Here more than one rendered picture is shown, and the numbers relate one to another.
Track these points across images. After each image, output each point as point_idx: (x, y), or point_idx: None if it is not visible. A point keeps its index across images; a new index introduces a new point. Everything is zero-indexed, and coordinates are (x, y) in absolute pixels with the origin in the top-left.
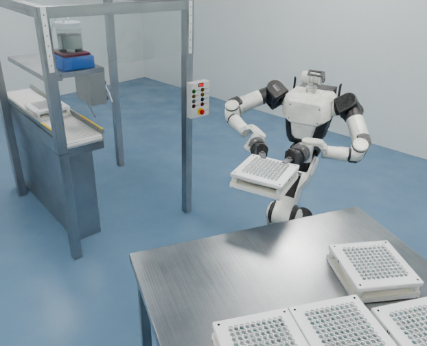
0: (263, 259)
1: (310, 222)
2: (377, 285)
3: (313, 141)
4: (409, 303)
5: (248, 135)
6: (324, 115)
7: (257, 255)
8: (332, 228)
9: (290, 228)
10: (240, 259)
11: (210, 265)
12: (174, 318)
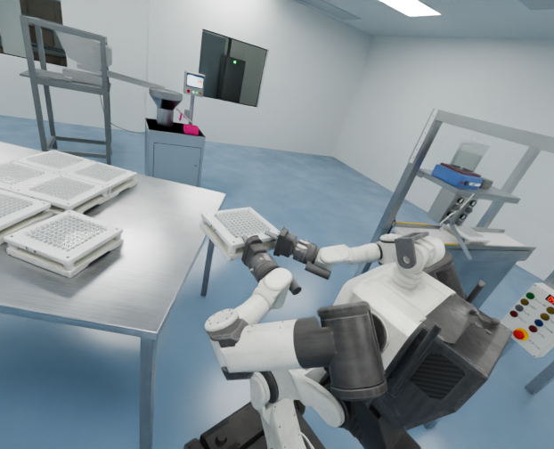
0: (165, 220)
1: (175, 268)
2: (52, 216)
3: (271, 273)
4: (15, 216)
5: (346, 265)
6: (337, 304)
7: (173, 221)
8: (150, 275)
9: (181, 251)
10: (177, 215)
11: (186, 205)
12: (163, 183)
